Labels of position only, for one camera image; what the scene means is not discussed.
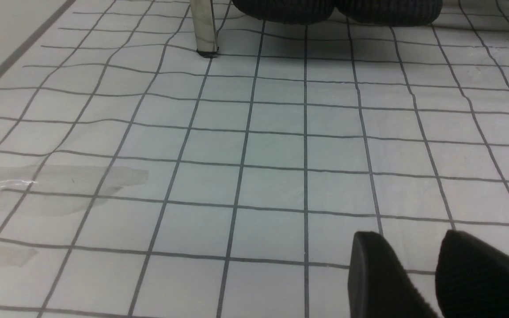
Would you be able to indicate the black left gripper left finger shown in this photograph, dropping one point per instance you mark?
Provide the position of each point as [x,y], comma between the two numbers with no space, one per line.
[378,286]

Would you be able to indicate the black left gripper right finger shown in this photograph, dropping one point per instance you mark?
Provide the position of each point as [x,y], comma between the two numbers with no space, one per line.
[472,278]

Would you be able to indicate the metal shoe rack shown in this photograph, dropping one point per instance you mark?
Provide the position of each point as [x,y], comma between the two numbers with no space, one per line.
[204,27]

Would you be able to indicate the white grid floor cloth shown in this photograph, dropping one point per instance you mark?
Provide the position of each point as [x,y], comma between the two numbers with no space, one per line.
[263,161]

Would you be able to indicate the clear tape patch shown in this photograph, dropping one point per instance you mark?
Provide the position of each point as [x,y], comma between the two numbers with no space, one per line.
[71,181]

